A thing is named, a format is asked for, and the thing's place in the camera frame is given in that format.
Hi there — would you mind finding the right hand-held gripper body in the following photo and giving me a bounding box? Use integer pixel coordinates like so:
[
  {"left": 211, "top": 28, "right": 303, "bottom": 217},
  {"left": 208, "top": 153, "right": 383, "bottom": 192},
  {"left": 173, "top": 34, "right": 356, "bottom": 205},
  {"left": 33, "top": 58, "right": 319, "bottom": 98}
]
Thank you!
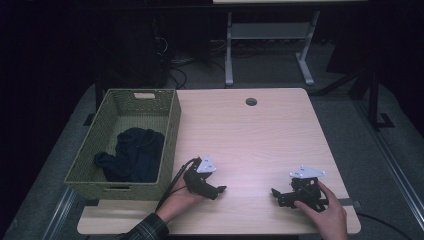
[{"left": 286, "top": 164, "right": 330, "bottom": 213}]

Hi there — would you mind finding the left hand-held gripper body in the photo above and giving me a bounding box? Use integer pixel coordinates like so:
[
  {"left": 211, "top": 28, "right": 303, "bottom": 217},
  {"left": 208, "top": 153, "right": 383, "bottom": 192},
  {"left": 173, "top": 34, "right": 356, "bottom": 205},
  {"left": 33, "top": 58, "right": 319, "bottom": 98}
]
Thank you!
[{"left": 182, "top": 154, "right": 218, "bottom": 201}]

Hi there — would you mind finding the green woven basket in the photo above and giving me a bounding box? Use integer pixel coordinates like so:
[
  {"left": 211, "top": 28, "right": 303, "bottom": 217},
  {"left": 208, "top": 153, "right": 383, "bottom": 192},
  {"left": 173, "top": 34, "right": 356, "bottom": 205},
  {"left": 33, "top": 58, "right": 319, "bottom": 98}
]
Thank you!
[{"left": 64, "top": 88, "right": 182, "bottom": 202}]

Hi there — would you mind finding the dark blue cloth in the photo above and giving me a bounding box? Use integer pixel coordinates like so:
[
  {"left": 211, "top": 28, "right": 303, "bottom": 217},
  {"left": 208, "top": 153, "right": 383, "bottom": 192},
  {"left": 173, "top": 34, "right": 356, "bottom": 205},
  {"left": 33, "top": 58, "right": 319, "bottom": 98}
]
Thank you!
[{"left": 93, "top": 127, "right": 166, "bottom": 184}]

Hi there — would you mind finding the person's right hand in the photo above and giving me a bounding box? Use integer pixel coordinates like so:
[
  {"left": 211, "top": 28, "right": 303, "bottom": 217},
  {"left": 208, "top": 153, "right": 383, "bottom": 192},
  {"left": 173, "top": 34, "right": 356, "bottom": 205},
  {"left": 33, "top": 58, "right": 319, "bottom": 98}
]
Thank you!
[{"left": 293, "top": 179, "right": 350, "bottom": 240}]

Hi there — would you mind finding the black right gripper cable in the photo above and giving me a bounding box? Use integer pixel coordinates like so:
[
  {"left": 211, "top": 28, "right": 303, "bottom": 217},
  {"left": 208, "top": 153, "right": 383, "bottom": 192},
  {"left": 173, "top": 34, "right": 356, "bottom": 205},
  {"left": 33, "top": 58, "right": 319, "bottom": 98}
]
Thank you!
[{"left": 328, "top": 197, "right": 416, "bottom": 240}]

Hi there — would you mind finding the tangle of floor cables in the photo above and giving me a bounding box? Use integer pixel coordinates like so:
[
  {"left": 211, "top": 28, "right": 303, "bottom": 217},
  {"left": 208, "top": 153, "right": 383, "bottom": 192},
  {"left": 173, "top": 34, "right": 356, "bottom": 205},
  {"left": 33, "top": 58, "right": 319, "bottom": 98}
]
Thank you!
[{"left": 151, "top": 19, "right": 228, "bottom": 91}]

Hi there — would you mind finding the black floor stand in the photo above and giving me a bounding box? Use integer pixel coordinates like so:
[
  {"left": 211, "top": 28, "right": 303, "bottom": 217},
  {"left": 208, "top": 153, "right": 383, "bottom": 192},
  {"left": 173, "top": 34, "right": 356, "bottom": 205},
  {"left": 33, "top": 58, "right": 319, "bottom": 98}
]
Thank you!
[{"left": 313, "top": 64, "right": 395, "bottom": 132}]

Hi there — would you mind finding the person's left hand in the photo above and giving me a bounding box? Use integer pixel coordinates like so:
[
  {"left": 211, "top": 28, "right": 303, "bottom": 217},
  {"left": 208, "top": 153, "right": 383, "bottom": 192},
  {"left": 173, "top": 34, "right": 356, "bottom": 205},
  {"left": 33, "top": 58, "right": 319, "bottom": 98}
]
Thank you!
[{"left": 155, "top": 175, "right": 207, "bottom": 224}]

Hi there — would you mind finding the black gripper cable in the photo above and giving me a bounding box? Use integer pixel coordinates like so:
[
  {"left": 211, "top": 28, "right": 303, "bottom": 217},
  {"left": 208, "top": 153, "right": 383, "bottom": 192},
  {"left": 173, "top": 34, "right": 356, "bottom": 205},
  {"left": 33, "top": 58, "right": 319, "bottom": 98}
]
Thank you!
[
  {"left": 155, "top": 158, "right": 198, "bottom": 212},
  {"left": 328, "top": 197, "right": 416, "bottom": 240}
]

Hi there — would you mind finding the white metal table frame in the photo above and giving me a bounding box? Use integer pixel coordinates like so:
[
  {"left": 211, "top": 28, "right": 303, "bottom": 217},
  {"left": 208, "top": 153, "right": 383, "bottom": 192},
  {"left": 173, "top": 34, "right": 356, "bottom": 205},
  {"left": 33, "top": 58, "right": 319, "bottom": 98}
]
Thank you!
[{"left": 224, "top": 9, "right": 322, "bottom": 88}]

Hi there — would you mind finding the grey metal floor rail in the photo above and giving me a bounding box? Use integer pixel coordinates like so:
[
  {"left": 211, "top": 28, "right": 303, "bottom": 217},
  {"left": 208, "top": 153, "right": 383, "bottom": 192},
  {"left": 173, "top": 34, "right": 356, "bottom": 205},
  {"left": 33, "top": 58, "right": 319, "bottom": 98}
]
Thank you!
[
  {"left": 352, "top": 99, "right": 424, "bottom": 232},
  {"left": 41, "top": 185, "right": 78, "bottom": 240}
]

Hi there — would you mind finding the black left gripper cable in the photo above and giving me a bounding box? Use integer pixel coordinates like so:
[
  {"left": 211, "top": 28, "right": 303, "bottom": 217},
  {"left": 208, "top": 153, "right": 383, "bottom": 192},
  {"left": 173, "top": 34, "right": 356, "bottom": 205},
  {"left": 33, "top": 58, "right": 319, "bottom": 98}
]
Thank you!
[{"left": 155, "top": 158, "right": 198, "bottom": 212}]

